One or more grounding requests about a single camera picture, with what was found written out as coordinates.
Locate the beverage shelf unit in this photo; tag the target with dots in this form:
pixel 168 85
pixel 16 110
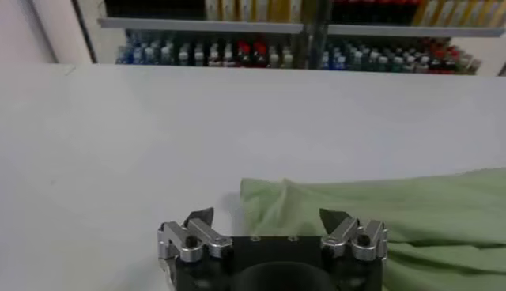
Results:
pixel 415 31
pixel 197 25

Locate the green polo shirt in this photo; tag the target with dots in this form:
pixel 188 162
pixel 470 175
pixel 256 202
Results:
pixel 395 213

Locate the dark drink bottle white cap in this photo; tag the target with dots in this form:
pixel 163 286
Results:
pixel 183 57
pixel 410 63
pixel 383 63
pixel 214 57
pixel 228 57
pixel 198 57
pixel 397 64
pixel 423 64

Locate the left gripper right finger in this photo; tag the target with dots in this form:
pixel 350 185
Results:
pixel 344 233

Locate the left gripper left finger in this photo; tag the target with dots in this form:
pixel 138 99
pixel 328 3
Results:
pixel 197 233

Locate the red cap cola bottle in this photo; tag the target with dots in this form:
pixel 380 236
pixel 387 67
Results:
pixel 450 61
pixel 437 59
pixel 259 53
pixel 244 53

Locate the blue drink bottle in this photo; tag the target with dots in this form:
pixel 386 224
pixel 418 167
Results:
pixel 123 55
pixel 325 61
pixel 137 55
pixel 340 62

